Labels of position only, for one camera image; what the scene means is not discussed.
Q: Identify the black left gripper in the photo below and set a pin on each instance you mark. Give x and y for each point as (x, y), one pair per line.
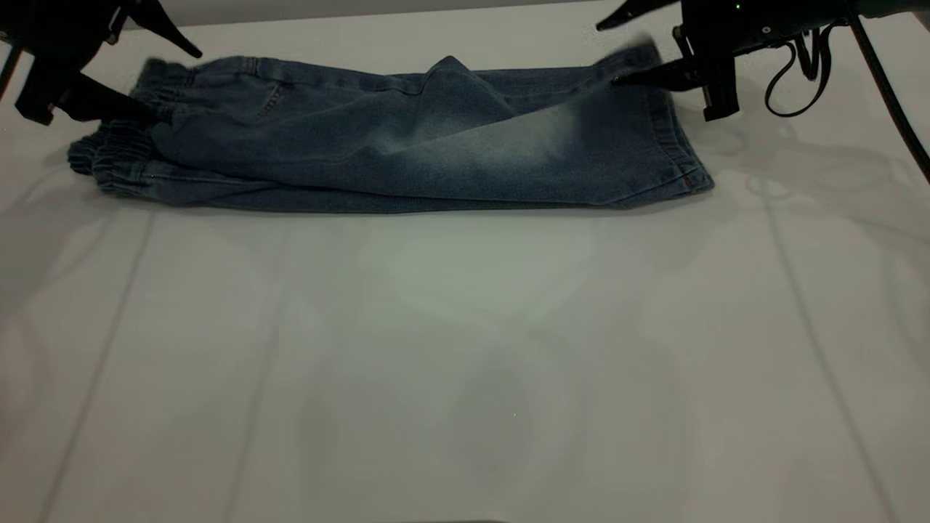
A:
(58, 33)

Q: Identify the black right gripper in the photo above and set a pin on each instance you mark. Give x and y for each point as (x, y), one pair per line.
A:
(734, 25)

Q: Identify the blue denim shorts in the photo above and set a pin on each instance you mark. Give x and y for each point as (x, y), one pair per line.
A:
(407, 152)

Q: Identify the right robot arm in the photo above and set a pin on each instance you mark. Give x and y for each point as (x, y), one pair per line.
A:
(890, 6)

